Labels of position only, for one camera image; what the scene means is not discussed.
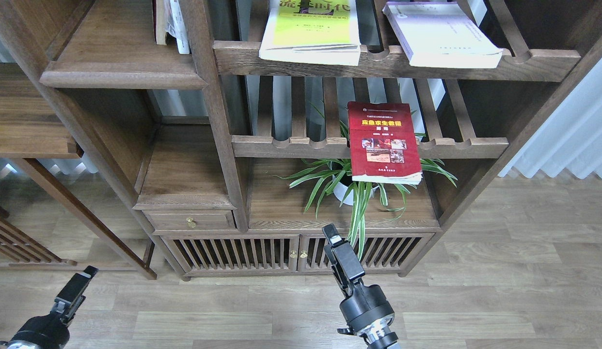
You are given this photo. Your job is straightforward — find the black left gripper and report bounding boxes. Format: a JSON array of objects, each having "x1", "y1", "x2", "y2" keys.
[{"x1": 8, "y1": 266, "x2": 98, "y2": 349}]

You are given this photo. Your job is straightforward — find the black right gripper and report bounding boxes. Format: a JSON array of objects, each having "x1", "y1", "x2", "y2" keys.
[{"x1": 322, "y1": 224, "x2": 394, "y2": 337}]

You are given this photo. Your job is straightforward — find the red paperback book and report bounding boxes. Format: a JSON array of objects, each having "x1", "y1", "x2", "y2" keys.
[{"x1": 348, "y1": 101, "x2": 422, "y2": 185}]

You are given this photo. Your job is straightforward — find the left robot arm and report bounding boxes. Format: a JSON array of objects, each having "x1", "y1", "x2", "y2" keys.
[{"x1": 0, "y1": 266, "x2": 98, "y2": 349}]

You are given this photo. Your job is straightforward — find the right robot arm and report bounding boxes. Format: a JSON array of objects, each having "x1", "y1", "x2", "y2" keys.
[{"x1": 322, "y1": 224, "x2": 400, "y2": 349}]

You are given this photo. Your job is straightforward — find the upright books on shelf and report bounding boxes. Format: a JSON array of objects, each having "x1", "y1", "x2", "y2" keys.
[{"x1": 152, "y1": 0, "x2": 191, "y2": 54}]

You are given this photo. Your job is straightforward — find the spider plant in white pot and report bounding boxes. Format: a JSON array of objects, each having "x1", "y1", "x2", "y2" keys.
[{"x1": 287, "y1": 113, "x2": 457, "y2": 257}]

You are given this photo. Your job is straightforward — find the brass drawer knob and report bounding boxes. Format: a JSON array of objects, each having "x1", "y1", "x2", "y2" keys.
[{"x1": 186, "y1": 217, "x2": 197, "y2": 228}]

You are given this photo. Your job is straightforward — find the large dark wooden bookshelf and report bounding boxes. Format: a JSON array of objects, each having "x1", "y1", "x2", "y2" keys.
[{"x1": 0, "y1": 0, "x2": 602, "y2": 280}]

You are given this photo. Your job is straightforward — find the yellow-green paperback book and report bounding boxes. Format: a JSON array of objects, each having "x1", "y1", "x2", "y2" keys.
[{"x1": 259, "y1": 0, "x2": 361, "y2": 66}]

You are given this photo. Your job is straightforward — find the white lavender paperback book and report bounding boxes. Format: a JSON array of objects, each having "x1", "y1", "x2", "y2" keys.
[{"x1": 382, "y1": 1, "x2": 503, "y2": 69}]

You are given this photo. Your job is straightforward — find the white curtain right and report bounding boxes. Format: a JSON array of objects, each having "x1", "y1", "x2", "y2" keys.
[{"x1": 500, "y1": 59, "x2": 602, "y2": 179}]

